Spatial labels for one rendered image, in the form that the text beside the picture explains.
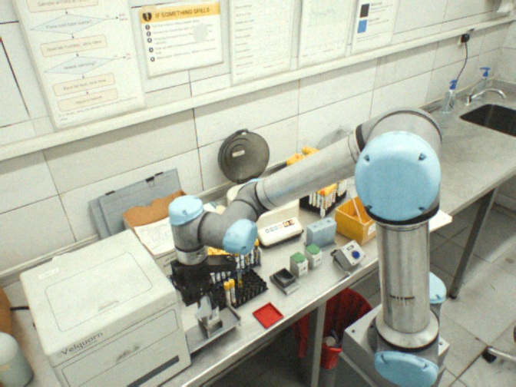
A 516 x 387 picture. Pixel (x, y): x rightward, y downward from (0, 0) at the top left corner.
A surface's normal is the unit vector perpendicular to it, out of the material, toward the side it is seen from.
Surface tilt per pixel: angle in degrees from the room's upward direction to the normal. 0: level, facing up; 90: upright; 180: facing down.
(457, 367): 0
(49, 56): 94
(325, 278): 0
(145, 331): 90
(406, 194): 82
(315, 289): 0
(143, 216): 87
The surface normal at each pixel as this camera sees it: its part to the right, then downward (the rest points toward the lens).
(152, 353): 0.59, 0.44
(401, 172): -0.40, 0.40
